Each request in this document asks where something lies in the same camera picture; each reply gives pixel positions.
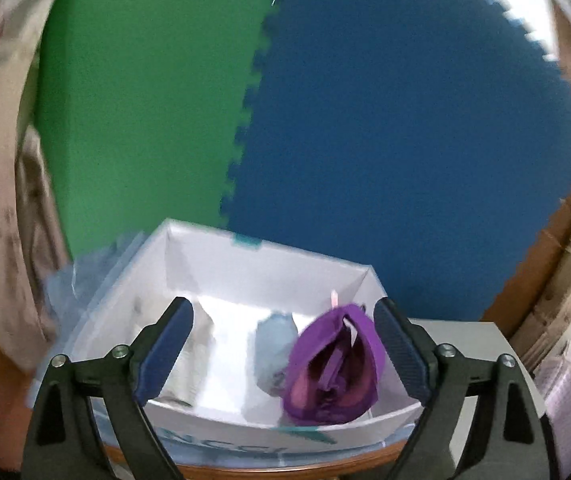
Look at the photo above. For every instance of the white paper box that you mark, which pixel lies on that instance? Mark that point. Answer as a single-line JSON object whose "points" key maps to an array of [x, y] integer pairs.
{"points": [[245, 270]]}

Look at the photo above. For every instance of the beige floral curtain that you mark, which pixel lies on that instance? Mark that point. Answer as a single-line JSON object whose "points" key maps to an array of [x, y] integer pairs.
{"points": [[0, 185]]}

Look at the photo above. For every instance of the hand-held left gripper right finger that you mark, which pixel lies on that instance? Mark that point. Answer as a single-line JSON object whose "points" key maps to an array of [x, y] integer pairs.
{"points": [[400, 355]]}

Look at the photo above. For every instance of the white grey underwear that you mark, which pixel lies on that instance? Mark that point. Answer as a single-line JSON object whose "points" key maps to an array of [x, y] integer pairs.
{"points": [[198, 355]]}

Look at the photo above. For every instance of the light blue underwear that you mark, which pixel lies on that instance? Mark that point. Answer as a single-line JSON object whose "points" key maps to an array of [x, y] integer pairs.
{"points": [[273, 355]]}

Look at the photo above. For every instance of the green foam mat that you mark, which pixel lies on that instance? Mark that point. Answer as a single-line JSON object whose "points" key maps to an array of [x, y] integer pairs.
{"points": [[155, 100]]}

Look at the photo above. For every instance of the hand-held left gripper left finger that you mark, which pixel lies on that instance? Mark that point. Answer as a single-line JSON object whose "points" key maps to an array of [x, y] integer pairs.
{"points": [[163, 350]]}

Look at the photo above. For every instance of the blue foam mat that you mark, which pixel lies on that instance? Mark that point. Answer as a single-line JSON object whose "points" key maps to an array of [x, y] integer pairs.
{"points": [[405, 160]]}

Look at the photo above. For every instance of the purple underwear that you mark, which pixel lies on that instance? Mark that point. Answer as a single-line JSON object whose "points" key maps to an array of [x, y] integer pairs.
{"points": [[315, 355]]}

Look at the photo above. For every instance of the brown wooden door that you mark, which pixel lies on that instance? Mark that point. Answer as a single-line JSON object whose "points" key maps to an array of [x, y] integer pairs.
{"points": [[545, 255]]}

